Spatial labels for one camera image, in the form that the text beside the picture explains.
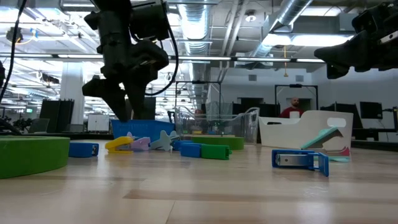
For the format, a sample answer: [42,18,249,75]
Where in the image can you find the blue mini stapler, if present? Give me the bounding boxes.
[180,142,202,159]
[172,139,195,152]
[68,142,100,158]

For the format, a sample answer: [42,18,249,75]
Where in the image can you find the yellow mini stapler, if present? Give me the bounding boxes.
[104,136,135,154]

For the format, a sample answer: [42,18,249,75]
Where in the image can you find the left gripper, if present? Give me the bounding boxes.
[81,40,170,123]

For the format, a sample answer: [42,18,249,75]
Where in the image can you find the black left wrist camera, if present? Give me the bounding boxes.
[130,0,170,41]

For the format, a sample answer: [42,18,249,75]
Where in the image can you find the purple staple remover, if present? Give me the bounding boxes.
[129,136,152,152]

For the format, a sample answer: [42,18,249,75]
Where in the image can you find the black gantry frame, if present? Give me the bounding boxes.
[275,83,320,110]

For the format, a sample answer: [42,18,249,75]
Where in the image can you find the grey-blue toy plane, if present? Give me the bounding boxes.
[150,129,181,152]

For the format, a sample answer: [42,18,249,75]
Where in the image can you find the green masking tape roll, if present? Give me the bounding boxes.
[190,136,245,151]
[0,136,71,180]

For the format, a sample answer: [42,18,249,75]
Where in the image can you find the person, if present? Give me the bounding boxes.
[279,96,305,119]

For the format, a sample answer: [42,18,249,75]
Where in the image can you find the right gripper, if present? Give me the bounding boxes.
[313,1,398,80]

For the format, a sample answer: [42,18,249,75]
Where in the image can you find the black hanging arm cable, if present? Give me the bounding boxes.
[0,0,29,105]

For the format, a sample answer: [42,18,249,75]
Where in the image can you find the blue slotted plastic basket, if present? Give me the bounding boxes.
[110,119,176,143]

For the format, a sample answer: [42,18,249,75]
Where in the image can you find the white cabinet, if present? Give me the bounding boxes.
[87,114,110,133]

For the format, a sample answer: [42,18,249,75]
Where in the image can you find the white plastic bin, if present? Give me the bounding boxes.
[258,110,354,150]

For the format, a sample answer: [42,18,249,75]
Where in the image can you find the teal staple remover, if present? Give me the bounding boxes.
[300,126,351,164]

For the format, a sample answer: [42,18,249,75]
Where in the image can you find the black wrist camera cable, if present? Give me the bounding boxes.
[144,26,180,96]

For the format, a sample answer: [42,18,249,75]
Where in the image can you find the black acoustic panel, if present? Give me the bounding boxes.
[39,99,75,133]

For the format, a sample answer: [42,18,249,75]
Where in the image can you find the green mini stapler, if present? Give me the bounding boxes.
[200,143,233,161]

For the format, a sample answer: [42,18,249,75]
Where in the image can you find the black computer monitor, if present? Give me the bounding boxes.
[360,101,383,119]

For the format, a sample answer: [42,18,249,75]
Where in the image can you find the clear plastic bin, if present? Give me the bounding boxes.
[174,106,261,146]

